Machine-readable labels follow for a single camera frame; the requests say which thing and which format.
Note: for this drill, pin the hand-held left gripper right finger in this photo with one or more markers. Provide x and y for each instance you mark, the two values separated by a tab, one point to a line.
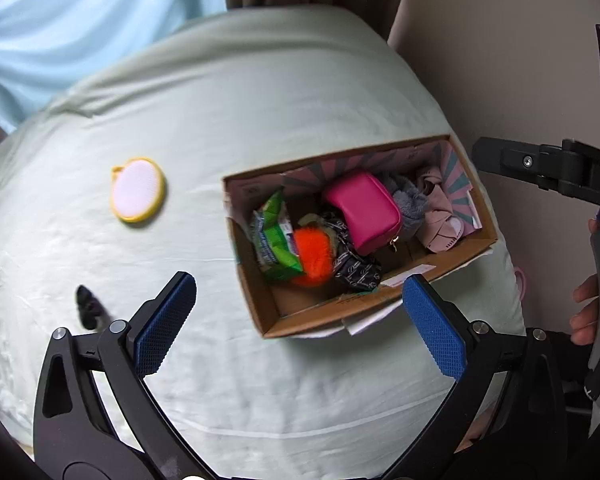
435	330

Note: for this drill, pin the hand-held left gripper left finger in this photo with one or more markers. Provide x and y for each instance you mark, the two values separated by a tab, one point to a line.
165	325

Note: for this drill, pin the black patterned cloth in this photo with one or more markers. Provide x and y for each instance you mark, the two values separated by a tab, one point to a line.
355	270

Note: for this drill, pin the pale pink cloth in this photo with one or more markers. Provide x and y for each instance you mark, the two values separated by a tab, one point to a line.
440	225

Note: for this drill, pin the cardboard box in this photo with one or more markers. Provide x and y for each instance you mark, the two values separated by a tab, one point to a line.
330	310

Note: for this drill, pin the grey-blue fuzzy sock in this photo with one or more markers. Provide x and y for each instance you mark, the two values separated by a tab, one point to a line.
410	205

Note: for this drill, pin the green snack packet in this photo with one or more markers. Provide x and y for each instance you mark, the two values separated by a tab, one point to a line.
275	240

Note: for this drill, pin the pink zip pouch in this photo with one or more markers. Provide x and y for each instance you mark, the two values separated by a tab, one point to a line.
362	210

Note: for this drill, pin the orange fuzzy plush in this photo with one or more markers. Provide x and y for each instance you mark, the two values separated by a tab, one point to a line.
312	257

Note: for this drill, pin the person's right hand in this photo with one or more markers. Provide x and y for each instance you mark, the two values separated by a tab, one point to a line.
587	310

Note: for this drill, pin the small black and white object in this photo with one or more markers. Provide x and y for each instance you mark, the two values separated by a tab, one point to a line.
86	305

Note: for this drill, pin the pink plastic loop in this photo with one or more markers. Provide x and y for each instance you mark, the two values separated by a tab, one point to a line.
519	285

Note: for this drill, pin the round yellow-rimmed pad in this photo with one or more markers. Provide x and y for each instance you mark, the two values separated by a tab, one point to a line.
137	190

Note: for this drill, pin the light blue hanging cloth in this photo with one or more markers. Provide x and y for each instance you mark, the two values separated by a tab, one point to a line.
80	10

